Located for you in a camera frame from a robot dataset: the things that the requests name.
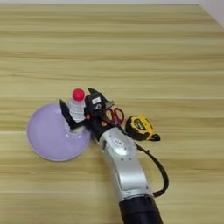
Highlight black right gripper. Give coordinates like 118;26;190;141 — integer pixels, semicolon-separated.
59;87;125;142

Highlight yellow black tape measure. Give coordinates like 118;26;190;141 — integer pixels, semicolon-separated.
124;114;162;143

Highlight clear bottle red cap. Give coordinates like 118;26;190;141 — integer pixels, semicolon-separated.
64;87;88;138

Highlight purple round plate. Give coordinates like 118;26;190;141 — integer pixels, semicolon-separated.
26;101;92;162

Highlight red handled scissors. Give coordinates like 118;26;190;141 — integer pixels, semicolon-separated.
103;107;126;127

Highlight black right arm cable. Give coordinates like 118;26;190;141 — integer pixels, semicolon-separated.
125;128;171;199

